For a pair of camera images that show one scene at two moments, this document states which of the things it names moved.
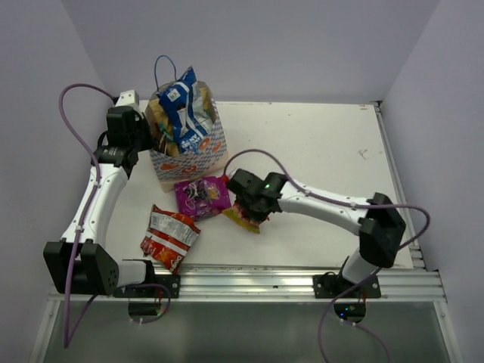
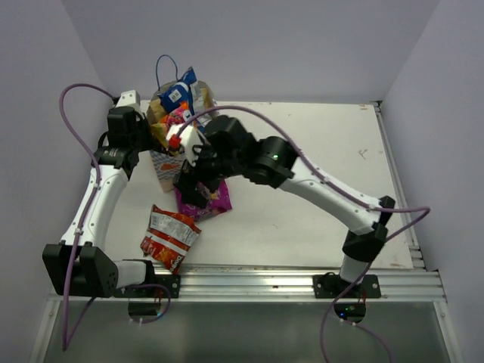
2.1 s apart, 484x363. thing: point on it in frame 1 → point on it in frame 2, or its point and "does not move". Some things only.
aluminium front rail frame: [421, 282] does not move
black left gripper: [141, 120] does not move
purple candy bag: [201, 198] does not move
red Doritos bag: [169, 238] does not move
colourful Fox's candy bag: [243, 220] → [178, 116]
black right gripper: [255, 215] → [189, 175]
